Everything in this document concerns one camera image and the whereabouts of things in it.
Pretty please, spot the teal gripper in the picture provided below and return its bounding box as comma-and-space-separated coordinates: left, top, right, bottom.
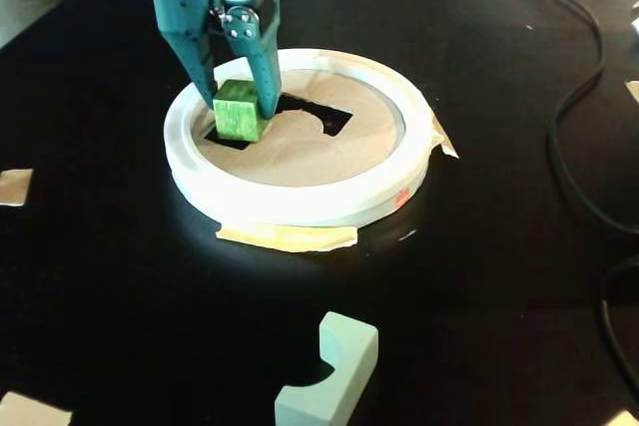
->
151, 0, 282, 120

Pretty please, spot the green wooden cube block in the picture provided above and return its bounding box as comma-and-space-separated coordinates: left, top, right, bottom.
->
213, 79, 266, 143

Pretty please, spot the pale teal arch block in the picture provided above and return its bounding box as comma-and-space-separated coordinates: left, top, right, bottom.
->
274, 310, 379, 426

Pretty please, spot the brown cardboard disc with holes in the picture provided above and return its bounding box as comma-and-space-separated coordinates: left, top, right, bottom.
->
191, 69, 403, 187

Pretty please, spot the wide masking tape strip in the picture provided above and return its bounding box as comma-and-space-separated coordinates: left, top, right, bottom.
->
216, 214, 359, 253

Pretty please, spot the small masking tape strip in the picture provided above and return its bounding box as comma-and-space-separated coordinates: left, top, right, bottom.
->
427, 110, 461, 161

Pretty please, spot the white round ring container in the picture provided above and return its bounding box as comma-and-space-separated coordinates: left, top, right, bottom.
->
163, 46, 434, 227

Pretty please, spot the long black cable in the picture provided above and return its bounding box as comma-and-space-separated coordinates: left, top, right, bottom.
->
309, 0, 639, 235

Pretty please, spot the thick black looped cable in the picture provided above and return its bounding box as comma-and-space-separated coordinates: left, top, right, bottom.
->
600, 253, 639, 397

